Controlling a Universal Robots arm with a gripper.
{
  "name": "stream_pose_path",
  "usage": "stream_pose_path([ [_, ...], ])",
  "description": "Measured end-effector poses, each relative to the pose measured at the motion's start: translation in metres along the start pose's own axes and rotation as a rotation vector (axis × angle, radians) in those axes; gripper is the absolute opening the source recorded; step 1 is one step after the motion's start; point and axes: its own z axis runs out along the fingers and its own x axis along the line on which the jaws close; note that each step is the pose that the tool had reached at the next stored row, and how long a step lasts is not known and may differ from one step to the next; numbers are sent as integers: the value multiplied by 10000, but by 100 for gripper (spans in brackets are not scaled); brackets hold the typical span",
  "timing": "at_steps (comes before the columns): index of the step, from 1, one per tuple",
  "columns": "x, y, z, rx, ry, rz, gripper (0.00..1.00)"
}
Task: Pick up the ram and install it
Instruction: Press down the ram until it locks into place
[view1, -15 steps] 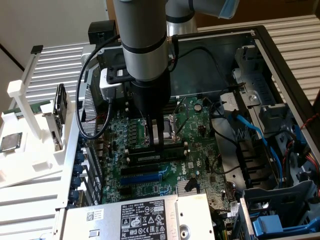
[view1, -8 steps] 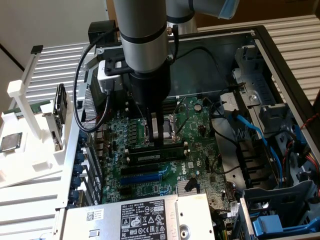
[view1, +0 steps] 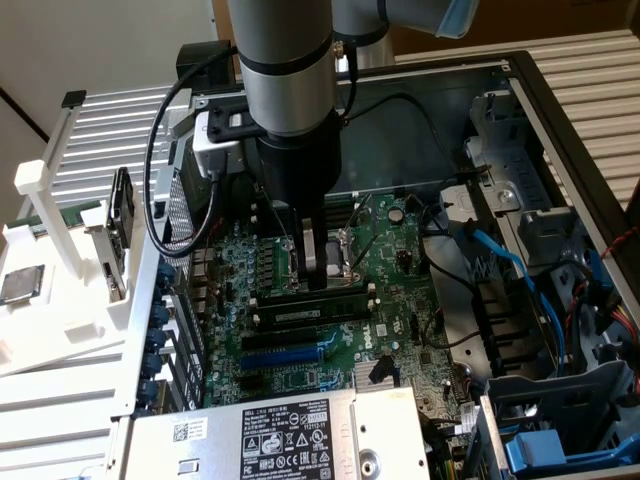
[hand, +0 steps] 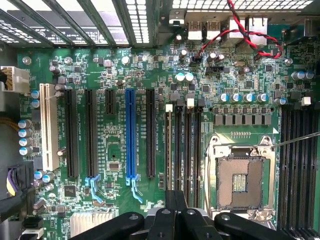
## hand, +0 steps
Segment yellow wire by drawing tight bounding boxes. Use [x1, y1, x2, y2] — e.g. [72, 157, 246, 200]
[0, 117, 20, 132]

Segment silver finned heat sink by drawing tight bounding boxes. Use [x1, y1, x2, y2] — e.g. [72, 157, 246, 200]
[69, 211, 117, 238]

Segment silver socket locking lever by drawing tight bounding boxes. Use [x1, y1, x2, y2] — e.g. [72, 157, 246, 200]
[271, 131, 320, 150]

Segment blue expansion slot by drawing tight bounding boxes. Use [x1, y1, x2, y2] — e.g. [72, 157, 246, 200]
[124, 88, 144, 204]

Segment grey metal PC case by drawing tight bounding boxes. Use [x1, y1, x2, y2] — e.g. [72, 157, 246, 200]
[0, 0, 320, 240]

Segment green motherboard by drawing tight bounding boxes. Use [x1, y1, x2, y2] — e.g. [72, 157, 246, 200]
[16, 23, 320, 240]

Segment black and white data connector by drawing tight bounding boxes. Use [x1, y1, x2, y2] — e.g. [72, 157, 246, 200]
[19, 216, 45, 240]

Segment silver ethernet port block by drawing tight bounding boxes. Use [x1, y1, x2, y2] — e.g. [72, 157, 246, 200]
[226, 17, 248, 46]
[248, 15, 269, 47]

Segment silver USB port block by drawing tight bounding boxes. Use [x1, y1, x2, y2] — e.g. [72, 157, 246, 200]
[205, 20, 222, 41]
[186, 20, 203, 41]

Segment short black expansion slot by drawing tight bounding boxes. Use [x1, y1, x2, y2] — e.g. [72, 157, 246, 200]
[104, 88, 117, 116]

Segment white-latch RAM slot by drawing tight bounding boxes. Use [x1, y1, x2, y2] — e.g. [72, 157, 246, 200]
[164, 103, 174, 192]
[184, 97, 195, 208]
[300, 96, 312, 232]

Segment metal CPU socket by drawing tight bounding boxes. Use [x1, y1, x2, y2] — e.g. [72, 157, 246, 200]
[206, 134, 277, 222]

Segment long black expansion slot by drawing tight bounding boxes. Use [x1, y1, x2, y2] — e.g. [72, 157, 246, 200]
[65, 88, 80, 179]
[145, 88, 156, 179]
[84, 88, 104, 204]

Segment black-latch RAM slot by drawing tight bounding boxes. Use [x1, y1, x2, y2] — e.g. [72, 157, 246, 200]
[194, 98, 205, 208]
[310, 101, 320, 238]
[174, 98, 185, 192]
[277, 103, 292, 231]
[291, 101, 302, 231]

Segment black connector with purple wires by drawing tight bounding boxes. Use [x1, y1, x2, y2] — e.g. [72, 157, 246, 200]
[6, 161, 35, 199]

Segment red and black twisted wire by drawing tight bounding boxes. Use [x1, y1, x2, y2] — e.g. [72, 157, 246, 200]
[193, 0, 285, 63]

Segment white PCI expansion slot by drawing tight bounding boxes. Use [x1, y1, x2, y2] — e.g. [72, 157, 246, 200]
[39, 82, 61, 172]

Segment white power connector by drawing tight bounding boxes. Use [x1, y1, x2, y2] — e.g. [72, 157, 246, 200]
[0, 65, 31, 95]

